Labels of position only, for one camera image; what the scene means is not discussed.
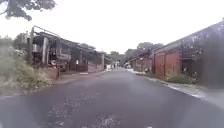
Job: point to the distant trees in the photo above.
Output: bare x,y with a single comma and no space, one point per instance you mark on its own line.
146,46

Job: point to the red building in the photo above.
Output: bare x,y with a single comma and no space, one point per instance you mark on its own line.
171,63

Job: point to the green weeds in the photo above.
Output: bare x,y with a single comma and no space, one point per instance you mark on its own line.
180,78

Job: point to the low reddish wall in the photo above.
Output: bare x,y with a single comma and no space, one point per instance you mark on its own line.
53,71

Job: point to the overgrown grass verge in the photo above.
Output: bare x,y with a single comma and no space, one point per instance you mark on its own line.
20,75

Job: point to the grey asphalt road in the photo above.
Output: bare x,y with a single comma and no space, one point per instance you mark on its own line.
116,96

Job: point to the low building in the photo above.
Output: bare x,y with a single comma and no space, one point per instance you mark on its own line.
143,61

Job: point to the derelict dark-roofed building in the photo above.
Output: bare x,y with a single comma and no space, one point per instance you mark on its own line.
63,50

